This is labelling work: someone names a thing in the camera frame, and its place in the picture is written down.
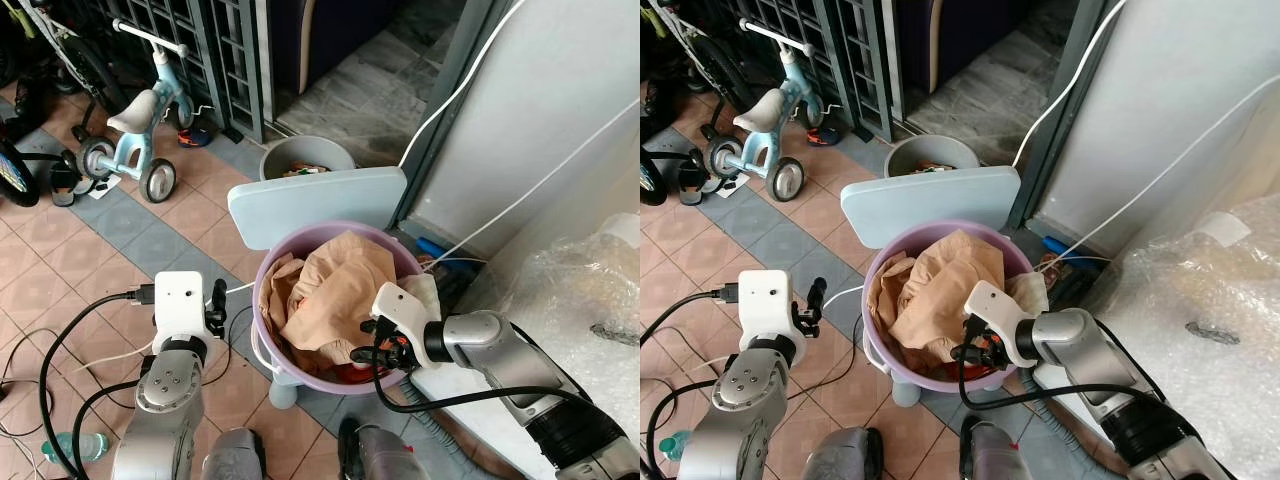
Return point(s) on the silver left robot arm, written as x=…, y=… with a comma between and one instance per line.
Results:
x=745, y=400
x=165, y=400

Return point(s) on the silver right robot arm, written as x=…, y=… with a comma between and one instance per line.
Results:
x=1100, y=365
x=520, y=370

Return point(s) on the white washing machine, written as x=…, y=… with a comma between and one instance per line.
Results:
x=540, y=110
x=1160, y=100

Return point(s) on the red garment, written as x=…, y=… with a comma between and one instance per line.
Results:
x=352, y=374
x=975, y=378

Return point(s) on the purple plastic wash basin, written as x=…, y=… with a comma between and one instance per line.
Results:
x=262, y=330
x=872, y=335

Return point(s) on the white crumpled cloth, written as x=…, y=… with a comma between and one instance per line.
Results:
x=1030, y=290
x=422, y=292

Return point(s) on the beige crumpled garment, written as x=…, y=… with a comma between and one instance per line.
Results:
x=330, y=290
x=930, y=290

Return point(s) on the grey right robot leg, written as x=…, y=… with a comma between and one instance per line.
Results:
x=385, y=455
x=1000, y=455

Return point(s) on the grey robot leg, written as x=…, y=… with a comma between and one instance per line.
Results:
x=385, y=455
x=235, y=455
x=845, y=455
x=1000, y=455

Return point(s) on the small blue plastic item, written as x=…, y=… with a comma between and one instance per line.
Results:
x=1058, y=246
x=432, y=248

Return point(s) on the light blue plastic chair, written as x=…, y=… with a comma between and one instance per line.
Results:
x=310, y=205
x=925, y=205

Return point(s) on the grey left robot leg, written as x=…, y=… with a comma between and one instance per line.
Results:
x=235, y=455
x=845, y=455

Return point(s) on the grey plastic bucket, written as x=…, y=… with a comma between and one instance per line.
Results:
x=905, y=152
x=285, y=155

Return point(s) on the clear bubble wrap sheet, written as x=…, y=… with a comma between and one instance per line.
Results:
x=1200, y=290
x=560, y=300

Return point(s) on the red and blue shoe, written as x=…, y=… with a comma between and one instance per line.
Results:
x=822, y=132
x=194, y=136

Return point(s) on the green plastic water bottle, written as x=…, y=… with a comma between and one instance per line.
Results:
x=675, y=445
x=75, y=447

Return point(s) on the black bicycle wheel blue rim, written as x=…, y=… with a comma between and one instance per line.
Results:
x=650, y=178
x=18, y=175

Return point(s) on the light blue child balance bike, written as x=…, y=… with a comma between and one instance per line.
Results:
x=765, y=108
x=140, y=110

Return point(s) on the black metal gate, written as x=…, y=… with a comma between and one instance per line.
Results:
x=860, y=60
x=235, y=60

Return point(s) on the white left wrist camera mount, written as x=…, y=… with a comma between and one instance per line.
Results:
x=765, y=305
x=180, y=305

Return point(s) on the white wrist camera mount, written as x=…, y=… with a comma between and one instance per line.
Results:
x=400, y=308
x=180, y=305
x=995, y=305
x=765, y=305

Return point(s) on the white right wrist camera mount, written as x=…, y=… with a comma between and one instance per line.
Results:
x=995, y=305
x=400, y=308

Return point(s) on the black bicycle with green frame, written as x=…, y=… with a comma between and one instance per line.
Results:
x=95, y=70
x=715, y=65

